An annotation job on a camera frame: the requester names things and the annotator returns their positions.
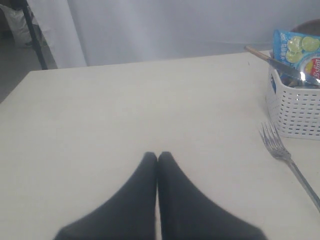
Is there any silver metal fork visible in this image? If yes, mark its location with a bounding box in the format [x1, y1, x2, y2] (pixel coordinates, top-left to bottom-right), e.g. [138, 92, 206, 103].
[259, 122, 320, 212]

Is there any brown wooden chopstick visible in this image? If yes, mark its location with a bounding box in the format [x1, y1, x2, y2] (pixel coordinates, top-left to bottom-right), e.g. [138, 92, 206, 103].
[244, 46, 271, 62]

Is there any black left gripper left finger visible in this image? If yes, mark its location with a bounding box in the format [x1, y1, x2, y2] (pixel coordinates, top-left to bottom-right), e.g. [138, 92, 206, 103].
[55, 152, 157, 240]

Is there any white plastic woven basket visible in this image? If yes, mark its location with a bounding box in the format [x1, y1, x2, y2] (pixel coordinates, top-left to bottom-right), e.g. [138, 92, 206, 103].
[266, 66, 320, 141]

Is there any white backdrop curtain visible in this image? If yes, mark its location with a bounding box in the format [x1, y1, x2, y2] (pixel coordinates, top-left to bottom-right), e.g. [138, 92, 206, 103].
[28, 0, 320, 68]

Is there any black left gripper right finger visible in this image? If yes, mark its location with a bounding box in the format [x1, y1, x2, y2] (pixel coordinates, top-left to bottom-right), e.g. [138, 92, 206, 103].
[157, 152, 266, 240]

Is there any silver table knife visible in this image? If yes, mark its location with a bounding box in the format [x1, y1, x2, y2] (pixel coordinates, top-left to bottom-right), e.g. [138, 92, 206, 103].
[266, 58, 320, 87]

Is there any blue chips bag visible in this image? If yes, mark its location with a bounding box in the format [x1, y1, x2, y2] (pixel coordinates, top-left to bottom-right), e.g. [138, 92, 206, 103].
[273, 29, 320, 79]

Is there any black metal frame post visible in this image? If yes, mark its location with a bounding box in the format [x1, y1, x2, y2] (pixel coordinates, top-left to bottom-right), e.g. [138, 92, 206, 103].
[20, 0, 48, 70]

